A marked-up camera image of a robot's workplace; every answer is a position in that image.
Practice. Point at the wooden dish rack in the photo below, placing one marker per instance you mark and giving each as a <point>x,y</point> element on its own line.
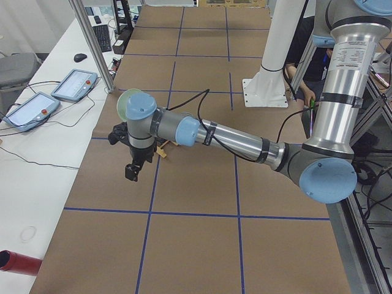
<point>161,143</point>

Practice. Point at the pale green ceramic plate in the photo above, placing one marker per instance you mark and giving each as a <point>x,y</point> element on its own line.
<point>121,105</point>

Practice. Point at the near teach pendant tablet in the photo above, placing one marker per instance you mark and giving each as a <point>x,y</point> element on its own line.
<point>32,112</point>

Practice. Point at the black computer mouse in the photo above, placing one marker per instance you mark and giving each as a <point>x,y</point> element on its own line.
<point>79,57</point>

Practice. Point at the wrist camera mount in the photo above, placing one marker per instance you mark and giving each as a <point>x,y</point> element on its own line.
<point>119,134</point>

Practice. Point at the far teach pendant tablet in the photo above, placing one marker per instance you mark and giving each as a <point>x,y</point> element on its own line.
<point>75,85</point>

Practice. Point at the black keyboard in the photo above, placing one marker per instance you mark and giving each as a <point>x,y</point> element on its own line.
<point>103,37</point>

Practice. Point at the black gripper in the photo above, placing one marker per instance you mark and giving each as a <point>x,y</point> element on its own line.
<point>140,154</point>

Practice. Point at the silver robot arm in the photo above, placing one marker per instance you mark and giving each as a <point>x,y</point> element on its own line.
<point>321,166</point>

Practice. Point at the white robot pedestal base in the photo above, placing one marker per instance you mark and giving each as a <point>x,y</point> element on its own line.
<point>266,88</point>

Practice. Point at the aluminium frame post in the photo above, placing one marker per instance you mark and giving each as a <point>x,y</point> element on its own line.
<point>85,24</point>

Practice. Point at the red cylinder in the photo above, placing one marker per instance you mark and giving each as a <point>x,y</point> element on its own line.
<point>18,263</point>

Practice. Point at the teach pendant tablet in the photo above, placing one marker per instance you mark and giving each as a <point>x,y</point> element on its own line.
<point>75,85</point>
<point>32,112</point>

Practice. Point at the green handled screwdriver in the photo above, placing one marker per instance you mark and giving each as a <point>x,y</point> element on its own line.
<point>311,116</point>

